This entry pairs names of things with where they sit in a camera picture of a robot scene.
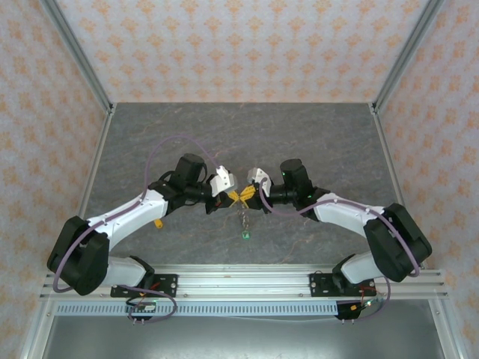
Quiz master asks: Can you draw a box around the key bunch with tags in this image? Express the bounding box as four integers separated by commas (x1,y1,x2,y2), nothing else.
236,204,251,235

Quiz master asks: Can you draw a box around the white slotted cable duct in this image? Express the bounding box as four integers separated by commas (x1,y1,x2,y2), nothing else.
55,301,340,317

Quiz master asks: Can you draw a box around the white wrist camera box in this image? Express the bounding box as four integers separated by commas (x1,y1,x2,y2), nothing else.
246,167,271,187
209,165,240,197

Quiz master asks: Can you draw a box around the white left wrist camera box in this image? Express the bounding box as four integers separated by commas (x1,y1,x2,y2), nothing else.
209,165,240,197

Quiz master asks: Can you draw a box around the small controller circuit board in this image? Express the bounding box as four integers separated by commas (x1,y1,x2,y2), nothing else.
350,300,379,313
125,300,156,313

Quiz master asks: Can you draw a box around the aluminium frame post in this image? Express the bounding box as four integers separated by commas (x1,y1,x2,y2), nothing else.
368,0,447,115
39,0,115,115

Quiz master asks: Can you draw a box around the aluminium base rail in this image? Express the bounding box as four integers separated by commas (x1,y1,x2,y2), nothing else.
40,263,448,300

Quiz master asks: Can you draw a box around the grey metal sheet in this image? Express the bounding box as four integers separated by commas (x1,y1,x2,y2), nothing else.
40,316,450,359

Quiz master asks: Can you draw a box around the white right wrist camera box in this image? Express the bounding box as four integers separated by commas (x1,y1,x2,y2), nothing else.
246,167,271,187

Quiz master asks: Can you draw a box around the aluminium table side bar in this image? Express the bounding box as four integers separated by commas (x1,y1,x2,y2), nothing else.
20,103,118,359
368,102,471,359

